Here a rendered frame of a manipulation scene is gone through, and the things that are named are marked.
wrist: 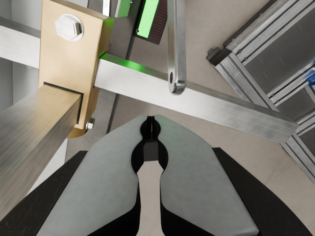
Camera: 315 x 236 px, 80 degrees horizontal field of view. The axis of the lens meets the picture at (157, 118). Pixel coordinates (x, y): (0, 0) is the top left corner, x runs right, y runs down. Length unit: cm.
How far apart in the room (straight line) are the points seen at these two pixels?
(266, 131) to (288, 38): 78
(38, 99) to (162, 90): 11
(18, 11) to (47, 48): 30
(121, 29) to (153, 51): 72
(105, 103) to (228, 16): 85
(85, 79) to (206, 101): 13
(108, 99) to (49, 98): 21
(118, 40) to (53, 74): 17
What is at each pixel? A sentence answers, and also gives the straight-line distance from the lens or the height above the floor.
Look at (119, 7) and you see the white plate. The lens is 25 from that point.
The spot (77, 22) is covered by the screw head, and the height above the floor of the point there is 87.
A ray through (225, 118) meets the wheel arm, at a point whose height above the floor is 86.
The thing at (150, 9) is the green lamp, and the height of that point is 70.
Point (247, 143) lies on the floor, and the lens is 146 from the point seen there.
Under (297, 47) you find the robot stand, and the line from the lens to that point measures 104.
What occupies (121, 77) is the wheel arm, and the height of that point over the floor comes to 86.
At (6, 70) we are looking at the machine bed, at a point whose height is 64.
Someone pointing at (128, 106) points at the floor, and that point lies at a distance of 117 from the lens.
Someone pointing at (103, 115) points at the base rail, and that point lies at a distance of 41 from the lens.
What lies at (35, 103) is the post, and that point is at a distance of 18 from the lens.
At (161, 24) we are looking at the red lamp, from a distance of 34.
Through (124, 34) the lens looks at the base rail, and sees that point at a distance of 35.
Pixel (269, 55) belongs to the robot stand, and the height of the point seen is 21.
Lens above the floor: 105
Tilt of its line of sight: 61 degrees down
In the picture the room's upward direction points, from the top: 178 degrees clockwise
